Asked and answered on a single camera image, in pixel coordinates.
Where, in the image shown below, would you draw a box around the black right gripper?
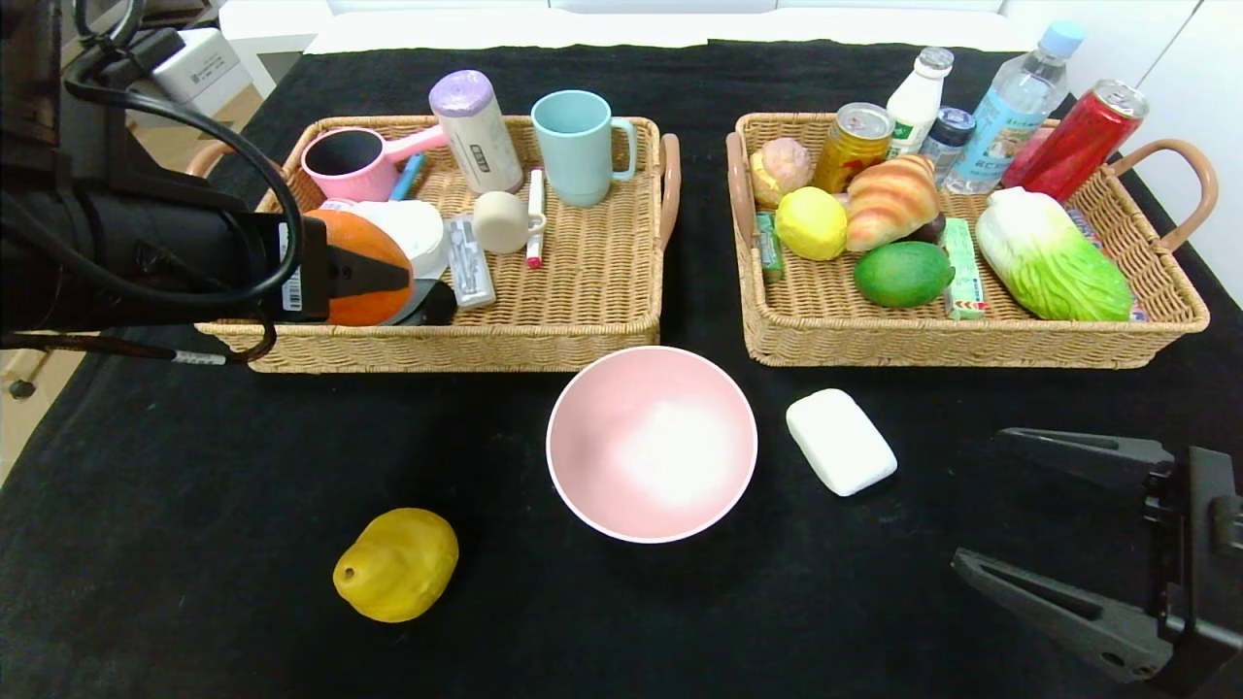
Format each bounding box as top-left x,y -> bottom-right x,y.
949,426 -> 1243,697

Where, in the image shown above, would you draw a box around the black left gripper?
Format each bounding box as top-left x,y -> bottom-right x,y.
163,202 -> 411,322

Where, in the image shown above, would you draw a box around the orange fruit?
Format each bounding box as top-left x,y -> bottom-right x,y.
303,209 -> 416,327

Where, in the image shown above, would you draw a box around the green lime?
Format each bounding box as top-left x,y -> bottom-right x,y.
854,241 -> 957,310

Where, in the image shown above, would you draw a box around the brown striped croissant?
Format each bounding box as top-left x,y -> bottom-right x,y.
845,153 -> 943,253

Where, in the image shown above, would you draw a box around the white round container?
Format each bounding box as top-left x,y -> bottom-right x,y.
354,200 -> 451,281

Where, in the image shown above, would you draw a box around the black glasses case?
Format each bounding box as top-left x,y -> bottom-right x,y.
393,280 -> 458,327

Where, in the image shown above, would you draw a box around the pink scoop cup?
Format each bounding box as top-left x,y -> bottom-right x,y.
301,124 -> 451,203

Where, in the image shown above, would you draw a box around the blue pen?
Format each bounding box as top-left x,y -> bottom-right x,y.
389,153 -> 427,202

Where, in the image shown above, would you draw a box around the clear plastic tool pack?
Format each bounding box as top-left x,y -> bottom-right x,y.
447,216 -> 496,310

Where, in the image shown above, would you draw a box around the small cream cup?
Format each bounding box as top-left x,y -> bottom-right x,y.
473,191 -> 548,255

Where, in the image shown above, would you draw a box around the cream tumbler purple lid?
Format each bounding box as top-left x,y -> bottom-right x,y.
429,70 -> 524,195

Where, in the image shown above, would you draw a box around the white marker pink cap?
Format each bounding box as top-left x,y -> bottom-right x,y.
525,169 -> 547,270

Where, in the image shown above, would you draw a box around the light blue mug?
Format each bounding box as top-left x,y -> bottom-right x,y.
530,90 -> 639,208

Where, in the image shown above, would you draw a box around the white soap bar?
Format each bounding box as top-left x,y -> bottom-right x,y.
785,388 -> 898,498

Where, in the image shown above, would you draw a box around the green white cabbage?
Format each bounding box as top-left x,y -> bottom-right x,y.
975,186 -> 1134,322

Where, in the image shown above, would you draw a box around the yellow pear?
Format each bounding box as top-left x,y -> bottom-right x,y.
332,507 -> 460,623

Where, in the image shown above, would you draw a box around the green white candy pack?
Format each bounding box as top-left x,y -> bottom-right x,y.
942,217 -> 991,320

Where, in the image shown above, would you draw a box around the colourful snack packet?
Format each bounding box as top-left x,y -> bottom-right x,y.
1063,204 -> 1147,323

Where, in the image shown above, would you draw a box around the pink bowl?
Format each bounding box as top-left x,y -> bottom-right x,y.
546,346 -> 758,544

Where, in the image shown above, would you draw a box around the light wooden rack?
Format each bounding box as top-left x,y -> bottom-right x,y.
0,348 -> 59,401

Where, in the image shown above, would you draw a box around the red drink can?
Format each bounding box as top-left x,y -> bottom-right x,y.
1000,80 -> 1148,203

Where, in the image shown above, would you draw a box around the green gum pack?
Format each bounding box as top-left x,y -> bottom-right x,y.
756,212 -> 786,284

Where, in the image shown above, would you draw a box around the black tablecloth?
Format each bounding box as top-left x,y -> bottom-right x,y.
0,41 -> 1243,699

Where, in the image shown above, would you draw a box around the small blue-capped bottle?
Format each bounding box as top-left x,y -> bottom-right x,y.
918,107 -> 975,190

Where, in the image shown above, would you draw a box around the yellow lemon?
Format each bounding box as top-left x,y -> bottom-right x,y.
775,186 -> 850,262

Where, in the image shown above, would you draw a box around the pink yellow bun toy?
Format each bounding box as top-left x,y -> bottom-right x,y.
749,137 -> 815,210

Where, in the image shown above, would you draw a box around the clear water bottle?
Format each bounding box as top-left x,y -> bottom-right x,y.
944,19 -> 1084,197

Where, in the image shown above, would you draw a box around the yellow drink can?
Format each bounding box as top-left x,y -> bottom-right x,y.
811,102 -> 894,195

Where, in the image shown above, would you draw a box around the white milk bottle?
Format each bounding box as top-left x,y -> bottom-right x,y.
884,47 -> 955,161

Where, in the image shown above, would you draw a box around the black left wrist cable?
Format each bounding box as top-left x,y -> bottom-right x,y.
63,0 -> 307,365

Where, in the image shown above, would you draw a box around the braided labelled arm cable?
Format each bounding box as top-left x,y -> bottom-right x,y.
0,325 -> 278,368

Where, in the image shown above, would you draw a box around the wicker basket brown handles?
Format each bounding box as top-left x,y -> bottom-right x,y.
189,115 -> 682,375
725,112 -> 1218,369

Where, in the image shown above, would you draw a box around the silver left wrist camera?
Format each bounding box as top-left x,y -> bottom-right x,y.
151,27 -> 244,103

